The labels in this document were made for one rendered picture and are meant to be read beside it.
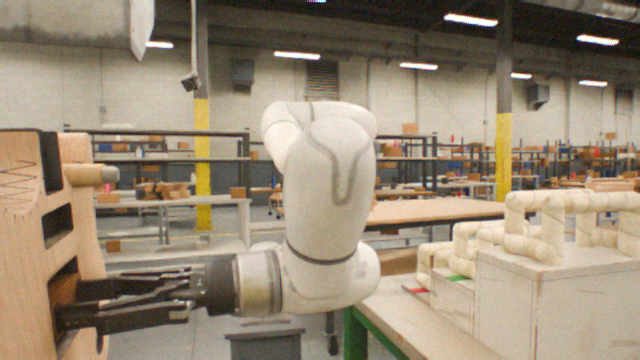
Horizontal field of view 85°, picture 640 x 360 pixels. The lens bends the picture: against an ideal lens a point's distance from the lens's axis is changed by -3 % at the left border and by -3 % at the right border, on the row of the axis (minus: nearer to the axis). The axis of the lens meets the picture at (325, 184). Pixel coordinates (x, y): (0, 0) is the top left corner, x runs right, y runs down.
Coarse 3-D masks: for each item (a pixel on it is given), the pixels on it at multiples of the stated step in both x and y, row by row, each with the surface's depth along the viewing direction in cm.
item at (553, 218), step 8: (544, 208) 55; (552, 208) 54; (560, 208) 54; (544, 216) 55; (552, 216) 54; (560, 216) 54; (544, 224) 55; (552, 224) 54; (560, 224) 54; (544, 232) 55; (552, 232) 54; (560, 232) 54; (544, 240) 55; (552, 240) 54; (560, 240) 54; (560, 248) 54; (560, 256) 54; (544, 264) 55; (552, 264) 54; (560, 264) 54
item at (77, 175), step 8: (64, 168) 49; (72, 168) 49; (80, 168) 49; (88, 168) 49; (96, 168) 50; (72, 176) 49; (80, 176) 49; (88, 176) 49; (96, 176) 50; (72, 184) 49; (80, 184) 50; (88, 184) 50; (96, 184) 50; (104, 184) 51
